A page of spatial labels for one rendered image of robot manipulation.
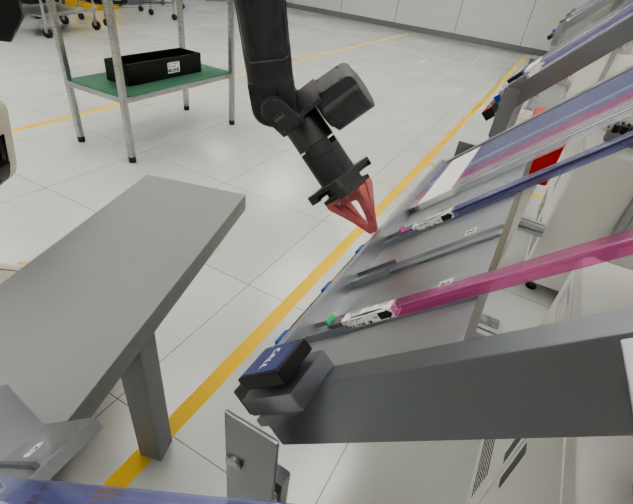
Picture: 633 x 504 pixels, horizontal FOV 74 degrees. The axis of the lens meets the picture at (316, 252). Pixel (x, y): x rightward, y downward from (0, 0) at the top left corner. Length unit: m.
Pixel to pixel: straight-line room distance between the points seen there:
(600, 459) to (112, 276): 0.71
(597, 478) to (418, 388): 0.35
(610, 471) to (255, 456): 0.41
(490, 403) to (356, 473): 0.94
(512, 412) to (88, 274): 0.64
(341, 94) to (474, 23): 8.62
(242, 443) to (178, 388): 0.96
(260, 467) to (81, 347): 0.34
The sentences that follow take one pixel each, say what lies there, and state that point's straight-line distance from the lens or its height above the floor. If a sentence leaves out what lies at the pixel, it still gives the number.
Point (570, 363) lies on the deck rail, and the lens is 0.25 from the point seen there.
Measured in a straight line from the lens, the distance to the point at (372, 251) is 0.59.
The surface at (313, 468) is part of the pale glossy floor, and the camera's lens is 1.19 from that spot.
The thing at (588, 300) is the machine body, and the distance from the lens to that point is 0.87.
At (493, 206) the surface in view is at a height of 0.84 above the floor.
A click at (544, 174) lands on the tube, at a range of 0.53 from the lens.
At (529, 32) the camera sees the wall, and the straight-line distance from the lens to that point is 9.06.
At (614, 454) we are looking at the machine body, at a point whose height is 0.62.
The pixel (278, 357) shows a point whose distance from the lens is 0.33.
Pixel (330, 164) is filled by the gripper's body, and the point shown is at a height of 0.82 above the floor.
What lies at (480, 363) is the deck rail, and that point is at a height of 0.88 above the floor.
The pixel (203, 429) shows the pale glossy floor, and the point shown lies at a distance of 1.24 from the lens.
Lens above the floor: 1.06
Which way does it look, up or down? 35 degrees down
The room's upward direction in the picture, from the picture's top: 8 degrees clockwise
